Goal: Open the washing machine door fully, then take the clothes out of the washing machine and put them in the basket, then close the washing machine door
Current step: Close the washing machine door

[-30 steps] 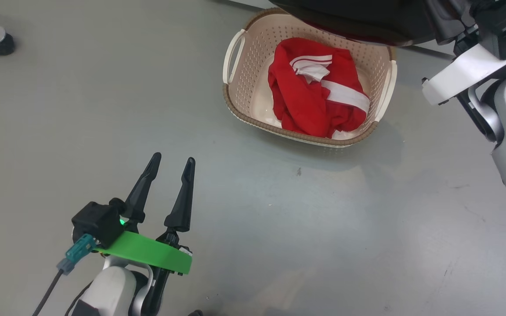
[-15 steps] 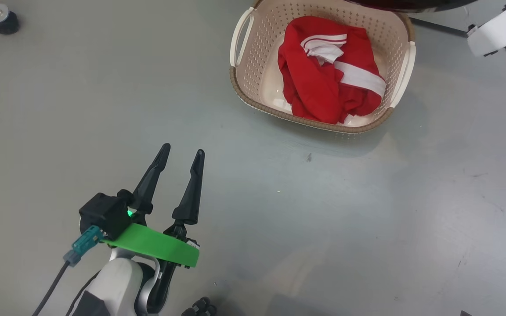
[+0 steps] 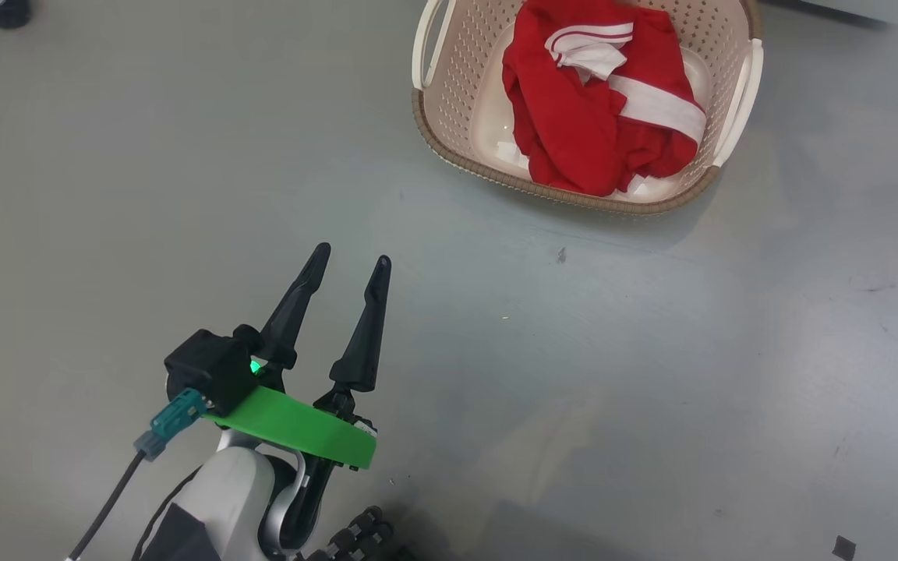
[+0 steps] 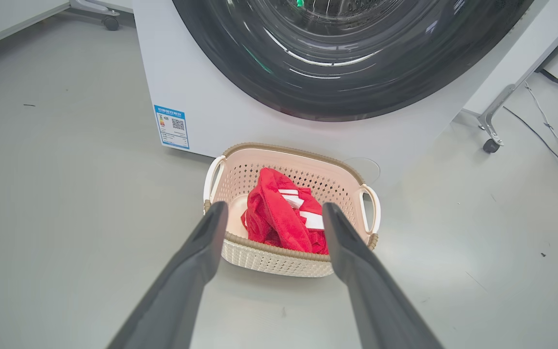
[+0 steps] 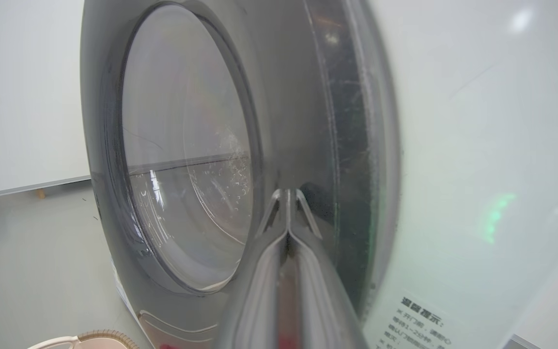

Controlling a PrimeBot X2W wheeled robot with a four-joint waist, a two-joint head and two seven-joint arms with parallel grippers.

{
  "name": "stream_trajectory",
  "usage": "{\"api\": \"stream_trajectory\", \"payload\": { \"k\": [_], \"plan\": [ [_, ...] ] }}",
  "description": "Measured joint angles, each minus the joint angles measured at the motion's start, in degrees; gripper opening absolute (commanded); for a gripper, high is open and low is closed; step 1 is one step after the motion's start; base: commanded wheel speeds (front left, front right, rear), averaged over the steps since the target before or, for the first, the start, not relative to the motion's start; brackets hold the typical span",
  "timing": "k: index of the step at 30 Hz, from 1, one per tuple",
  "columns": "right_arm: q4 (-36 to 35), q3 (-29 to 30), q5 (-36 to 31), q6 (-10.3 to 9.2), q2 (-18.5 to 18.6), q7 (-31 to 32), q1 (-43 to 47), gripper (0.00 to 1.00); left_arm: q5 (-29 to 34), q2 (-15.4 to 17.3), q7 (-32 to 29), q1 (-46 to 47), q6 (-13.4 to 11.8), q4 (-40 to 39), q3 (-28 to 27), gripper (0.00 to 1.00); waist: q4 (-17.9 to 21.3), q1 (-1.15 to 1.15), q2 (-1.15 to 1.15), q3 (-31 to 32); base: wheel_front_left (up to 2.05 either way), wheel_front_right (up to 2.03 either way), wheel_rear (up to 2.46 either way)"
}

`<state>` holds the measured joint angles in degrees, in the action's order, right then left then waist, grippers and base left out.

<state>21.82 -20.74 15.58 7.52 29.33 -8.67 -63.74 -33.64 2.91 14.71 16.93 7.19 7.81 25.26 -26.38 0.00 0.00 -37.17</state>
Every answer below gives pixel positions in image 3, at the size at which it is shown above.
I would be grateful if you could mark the white washing machine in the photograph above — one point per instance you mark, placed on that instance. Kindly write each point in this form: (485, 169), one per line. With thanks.
(862, 8)

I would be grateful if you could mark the cream perforated laundry basket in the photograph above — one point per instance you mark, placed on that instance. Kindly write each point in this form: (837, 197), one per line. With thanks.
(457, 93)

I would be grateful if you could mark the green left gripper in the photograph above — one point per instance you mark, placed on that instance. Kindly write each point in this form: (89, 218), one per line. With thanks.
(293, 425)

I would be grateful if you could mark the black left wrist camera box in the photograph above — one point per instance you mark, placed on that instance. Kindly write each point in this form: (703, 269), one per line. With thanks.
(207, 370)

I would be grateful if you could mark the red garment white striped collar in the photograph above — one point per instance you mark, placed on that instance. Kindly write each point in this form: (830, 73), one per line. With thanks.
(566, 117)

